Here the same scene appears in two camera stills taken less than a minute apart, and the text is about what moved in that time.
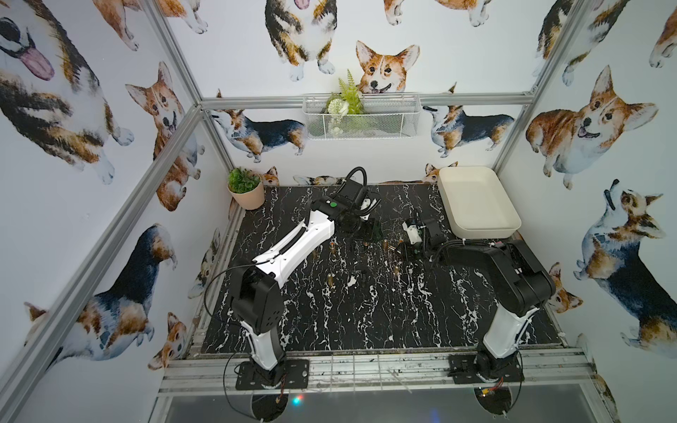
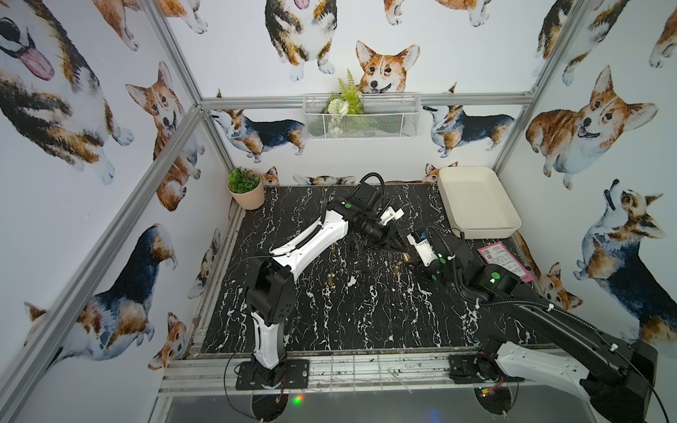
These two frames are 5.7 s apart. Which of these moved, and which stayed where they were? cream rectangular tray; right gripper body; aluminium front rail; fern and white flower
Moved: right gripper body
Stayed: aluminium front rail; cream rectangular tray; fern and white flower
